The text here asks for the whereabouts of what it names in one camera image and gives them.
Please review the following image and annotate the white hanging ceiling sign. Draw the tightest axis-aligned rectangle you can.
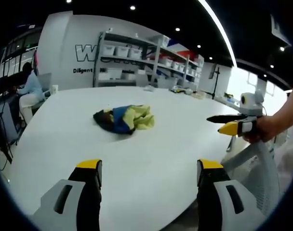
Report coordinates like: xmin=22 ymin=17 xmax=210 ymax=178
xmin=269 ymin=13 xmax=293 ymax=47

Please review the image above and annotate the black monitor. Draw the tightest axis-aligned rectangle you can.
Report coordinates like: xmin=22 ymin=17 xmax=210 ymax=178
xmin=0 ymin=74 xmax=19 ymax=96

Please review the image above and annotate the yellow blue black garment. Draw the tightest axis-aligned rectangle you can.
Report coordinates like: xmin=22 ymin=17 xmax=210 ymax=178
xmin=93 ymin=104 xmax=156 ymax=135

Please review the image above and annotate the long ceiling light strip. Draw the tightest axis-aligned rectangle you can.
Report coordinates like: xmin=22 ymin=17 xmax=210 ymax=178
xmin=197 ymin=0 xmax=238 ymax=68

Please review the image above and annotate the person's right hand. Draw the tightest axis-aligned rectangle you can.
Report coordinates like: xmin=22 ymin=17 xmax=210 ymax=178
xmin=241 ymin=115 xmax=283 ymax=143

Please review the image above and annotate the row of white storage bins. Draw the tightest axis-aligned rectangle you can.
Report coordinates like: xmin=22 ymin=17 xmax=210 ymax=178
xmin=158 ymin=55 xmax=201 ymax=80

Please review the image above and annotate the grey metal storage shelf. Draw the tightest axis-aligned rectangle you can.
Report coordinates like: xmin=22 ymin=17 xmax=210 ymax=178
xmin=93 ymin=30 xmax=205 ymax=92

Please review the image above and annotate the black tripod stand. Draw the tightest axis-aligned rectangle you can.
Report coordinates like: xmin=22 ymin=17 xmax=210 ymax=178
xmin=208 ymin=63 xmax=222 ymax=100

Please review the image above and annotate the white mesh office chair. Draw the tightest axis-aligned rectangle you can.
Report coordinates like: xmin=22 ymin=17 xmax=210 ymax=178
xmin=220 ymin=138 xmax=282 ymax=217

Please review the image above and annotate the grey office chair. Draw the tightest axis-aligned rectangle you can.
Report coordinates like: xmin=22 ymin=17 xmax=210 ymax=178
xmin=0 ymin=101 xmax=24 ymax=164

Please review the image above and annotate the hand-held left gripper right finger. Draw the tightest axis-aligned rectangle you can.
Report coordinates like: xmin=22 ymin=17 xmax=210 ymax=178
xmin=196 ymin=158 xmax=263 ymax=231

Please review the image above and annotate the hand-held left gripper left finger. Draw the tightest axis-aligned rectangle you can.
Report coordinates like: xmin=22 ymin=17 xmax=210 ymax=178
xmin=30 ymin=158 xmax=103 ymax=231

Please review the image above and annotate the white storage bin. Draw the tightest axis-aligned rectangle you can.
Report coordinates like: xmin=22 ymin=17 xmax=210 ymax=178
xmin=128 ymin=47 xmax=143 ymax=59
xmin=114 ymin=45 xmax=131 ymax=58
xmin=101 ymin=44 xmax=116 ymax=56

